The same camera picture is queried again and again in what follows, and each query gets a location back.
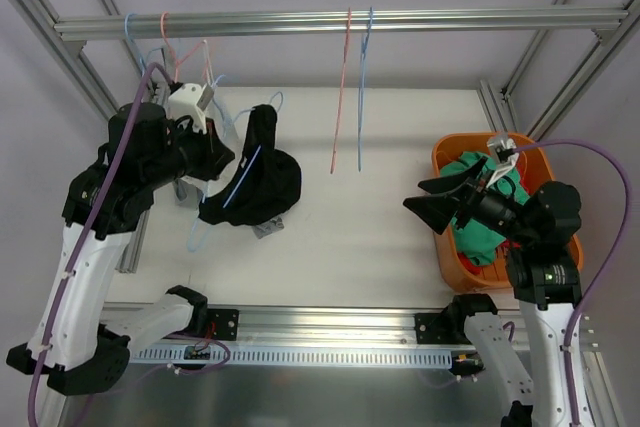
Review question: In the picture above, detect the green tank top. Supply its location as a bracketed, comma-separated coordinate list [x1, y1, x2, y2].
[440, 151, 530, 263]

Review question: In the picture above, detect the red tank top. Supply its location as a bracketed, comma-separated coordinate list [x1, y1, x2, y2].
[457, 240, 519, 275]

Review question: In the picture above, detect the black tank top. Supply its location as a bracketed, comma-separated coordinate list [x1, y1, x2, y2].
[198, 104, 302, 226]

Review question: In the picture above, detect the pink hanger of white top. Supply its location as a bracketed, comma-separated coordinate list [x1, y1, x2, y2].
[160, 12, 214, 84]

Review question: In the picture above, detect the pink hanger of green top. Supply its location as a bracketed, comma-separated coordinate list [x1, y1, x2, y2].
[330, 7, 352, 175]

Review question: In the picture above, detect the white tank top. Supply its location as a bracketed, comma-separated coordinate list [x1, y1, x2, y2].
[181, 39, 241, 197]

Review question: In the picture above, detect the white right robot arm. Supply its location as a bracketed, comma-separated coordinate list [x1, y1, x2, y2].
[403, 161, 594, 426]

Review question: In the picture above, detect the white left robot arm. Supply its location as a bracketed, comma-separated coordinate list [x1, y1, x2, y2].
[6, 102, 234, 396]

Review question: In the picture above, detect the grey tank top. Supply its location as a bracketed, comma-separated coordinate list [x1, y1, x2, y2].
[172, 180, 284, 239]

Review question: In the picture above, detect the blue hanger of grey top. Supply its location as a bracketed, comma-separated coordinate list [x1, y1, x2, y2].
[123, 13, 166, 98]

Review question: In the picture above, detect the orange plastic laundry basket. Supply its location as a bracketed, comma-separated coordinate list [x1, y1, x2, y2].
[431, 132, 584, 293]

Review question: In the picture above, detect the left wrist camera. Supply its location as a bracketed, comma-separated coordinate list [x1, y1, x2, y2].
[167, 83, 214, 133]

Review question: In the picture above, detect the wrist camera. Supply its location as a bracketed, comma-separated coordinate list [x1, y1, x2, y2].
[487, 133, 519, 187]
[167, 83, 214, 133]

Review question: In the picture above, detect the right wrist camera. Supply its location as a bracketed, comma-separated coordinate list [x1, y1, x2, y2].
[487, 133, 519, 187]

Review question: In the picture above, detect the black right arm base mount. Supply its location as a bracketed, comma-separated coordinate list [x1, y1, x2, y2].
[414, 312, 456, 345]

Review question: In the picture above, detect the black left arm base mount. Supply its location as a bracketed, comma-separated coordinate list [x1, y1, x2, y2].
[205, 308, 240, 341]

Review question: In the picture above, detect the aluminium table edge rail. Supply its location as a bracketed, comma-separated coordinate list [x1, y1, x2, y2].
[99, 302, 501, 343]

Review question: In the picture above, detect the white slotted cable duct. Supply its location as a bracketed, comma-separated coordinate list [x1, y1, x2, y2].
[131, 343, 453, 370]

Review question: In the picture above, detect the aluminium hanging rail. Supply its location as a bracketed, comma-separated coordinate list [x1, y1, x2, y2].
[54, 5, 630, 41]

